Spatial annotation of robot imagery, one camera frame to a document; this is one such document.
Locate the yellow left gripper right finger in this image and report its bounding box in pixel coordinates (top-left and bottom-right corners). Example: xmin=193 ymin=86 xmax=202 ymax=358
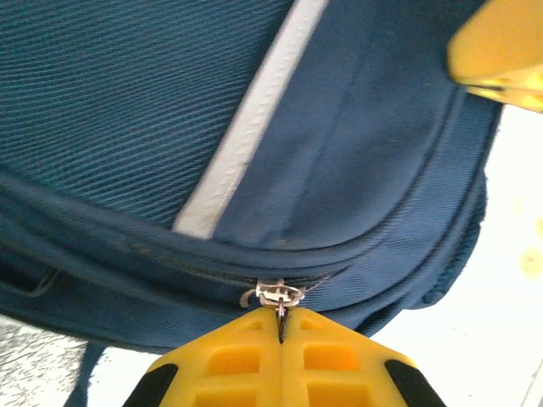
xmin=280 ymin=307 xmax=449 ymax=407

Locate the navy blue backpack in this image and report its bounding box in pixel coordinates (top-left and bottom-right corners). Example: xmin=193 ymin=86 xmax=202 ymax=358
xmin=0 ymin=0 xmax=504 ymax=407

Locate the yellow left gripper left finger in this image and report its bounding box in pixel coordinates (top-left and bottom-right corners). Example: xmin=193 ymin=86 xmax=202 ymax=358
xmin=122 ymin=305 xmax=283 ymax=407

